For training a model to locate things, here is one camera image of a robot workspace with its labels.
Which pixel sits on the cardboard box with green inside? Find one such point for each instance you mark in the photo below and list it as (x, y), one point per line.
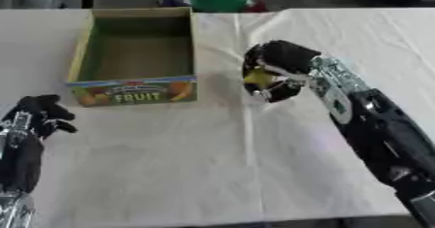
(136, 57)

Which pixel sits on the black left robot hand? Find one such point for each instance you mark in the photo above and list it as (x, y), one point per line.
(25, 131)

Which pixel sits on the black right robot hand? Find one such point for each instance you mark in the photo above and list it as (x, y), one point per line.
(286, 57)

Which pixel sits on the yellow toy fruit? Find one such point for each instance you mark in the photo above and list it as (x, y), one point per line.
(257, 75)

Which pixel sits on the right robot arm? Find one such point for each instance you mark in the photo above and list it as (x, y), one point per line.
(374, 125)

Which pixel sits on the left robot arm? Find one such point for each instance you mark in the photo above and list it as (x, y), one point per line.
(14, 209)

